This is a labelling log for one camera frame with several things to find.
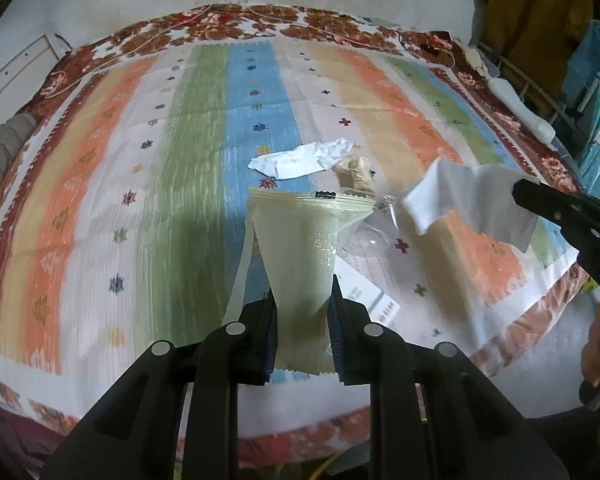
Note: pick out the white folded towel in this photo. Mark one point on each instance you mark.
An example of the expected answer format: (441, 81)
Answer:
(522, 107)

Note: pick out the white metal headboard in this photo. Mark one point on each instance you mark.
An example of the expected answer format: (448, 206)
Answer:
(17, 67)

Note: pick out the clear plastic wrapper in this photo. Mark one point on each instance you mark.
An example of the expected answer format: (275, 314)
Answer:
(375, 232)

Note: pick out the metal bed rail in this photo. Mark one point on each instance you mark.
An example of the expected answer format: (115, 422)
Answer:
(545, 95)

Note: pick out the pale green plastic packet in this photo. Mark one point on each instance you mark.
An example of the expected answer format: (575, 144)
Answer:
(300, 260)

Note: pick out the white label card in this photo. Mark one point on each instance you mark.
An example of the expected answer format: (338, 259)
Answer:
(367, 300)

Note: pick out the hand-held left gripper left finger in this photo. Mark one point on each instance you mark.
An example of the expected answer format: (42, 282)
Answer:
(270, 332)

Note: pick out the mustard yellow garment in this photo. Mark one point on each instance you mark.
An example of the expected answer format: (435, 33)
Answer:
(530, 15)

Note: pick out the floral red-brown blanket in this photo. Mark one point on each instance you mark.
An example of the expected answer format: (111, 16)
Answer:
(330, 25)

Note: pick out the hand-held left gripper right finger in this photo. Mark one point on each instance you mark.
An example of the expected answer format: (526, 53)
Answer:
(338, 332)

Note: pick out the striped pastel mat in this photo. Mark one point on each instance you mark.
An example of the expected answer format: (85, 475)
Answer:
(130, 185)

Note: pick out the white paper tissue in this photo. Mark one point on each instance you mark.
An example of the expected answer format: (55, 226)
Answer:
(470, 200)

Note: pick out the white crumpled paper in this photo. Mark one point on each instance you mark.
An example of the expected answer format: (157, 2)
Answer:
(300, 161)

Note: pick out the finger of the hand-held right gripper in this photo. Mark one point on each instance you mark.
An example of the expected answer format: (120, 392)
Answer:
(580, 220)

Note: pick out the beige crumpled wrapper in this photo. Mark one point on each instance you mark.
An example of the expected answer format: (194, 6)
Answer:
(356, 172)

